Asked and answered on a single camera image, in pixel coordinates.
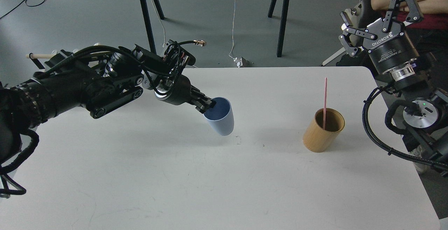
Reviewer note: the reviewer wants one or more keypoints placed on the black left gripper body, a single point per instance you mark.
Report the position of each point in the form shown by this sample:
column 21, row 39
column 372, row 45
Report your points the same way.
column 181, row 92

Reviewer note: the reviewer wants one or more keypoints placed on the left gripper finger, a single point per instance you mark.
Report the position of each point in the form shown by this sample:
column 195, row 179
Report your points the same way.
column 202, row 108
column 198, row 97

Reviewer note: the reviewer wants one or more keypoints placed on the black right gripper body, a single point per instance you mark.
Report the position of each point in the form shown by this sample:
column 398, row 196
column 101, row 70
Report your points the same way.
column 389, row 49

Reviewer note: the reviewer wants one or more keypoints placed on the blue plastic cup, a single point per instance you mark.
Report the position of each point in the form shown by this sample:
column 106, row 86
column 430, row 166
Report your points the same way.
column 220, row 117

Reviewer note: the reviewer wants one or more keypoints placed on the pink chopstick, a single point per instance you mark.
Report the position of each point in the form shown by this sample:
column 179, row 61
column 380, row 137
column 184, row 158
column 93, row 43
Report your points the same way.
column 325, row 102

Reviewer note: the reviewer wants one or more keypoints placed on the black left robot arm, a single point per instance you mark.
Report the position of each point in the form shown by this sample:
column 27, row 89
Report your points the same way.
column 98, row 78

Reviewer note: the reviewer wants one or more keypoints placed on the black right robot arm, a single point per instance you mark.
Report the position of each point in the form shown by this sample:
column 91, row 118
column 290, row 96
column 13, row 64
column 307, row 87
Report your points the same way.
column 423, row 109

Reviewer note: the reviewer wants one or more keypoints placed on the grey office chair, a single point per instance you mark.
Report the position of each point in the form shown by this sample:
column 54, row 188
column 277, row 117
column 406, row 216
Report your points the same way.
column 360, row 16

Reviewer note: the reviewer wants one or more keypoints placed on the black table legs right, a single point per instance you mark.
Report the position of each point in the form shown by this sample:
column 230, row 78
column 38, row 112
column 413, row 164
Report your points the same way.
column 283, row 22

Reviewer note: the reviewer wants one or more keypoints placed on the black table legs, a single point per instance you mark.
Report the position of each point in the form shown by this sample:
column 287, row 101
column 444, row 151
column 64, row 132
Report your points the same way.
column 147, row 20
column 283, row 22

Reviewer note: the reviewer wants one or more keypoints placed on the black table legs left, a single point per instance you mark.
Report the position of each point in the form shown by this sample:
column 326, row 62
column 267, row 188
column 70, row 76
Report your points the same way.
column 147, row 20

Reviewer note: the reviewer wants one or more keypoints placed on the bamboo cylinder holder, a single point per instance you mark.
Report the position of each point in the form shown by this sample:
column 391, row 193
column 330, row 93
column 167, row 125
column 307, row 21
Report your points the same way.
column 323, row 130

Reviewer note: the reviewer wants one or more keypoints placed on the wooden dowel rod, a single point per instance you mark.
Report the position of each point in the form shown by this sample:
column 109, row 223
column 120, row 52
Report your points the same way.
column 39, row 56

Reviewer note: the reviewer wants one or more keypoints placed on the black wire rack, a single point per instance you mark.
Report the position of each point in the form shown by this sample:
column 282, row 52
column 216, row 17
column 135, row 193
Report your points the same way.
column 79, row 64

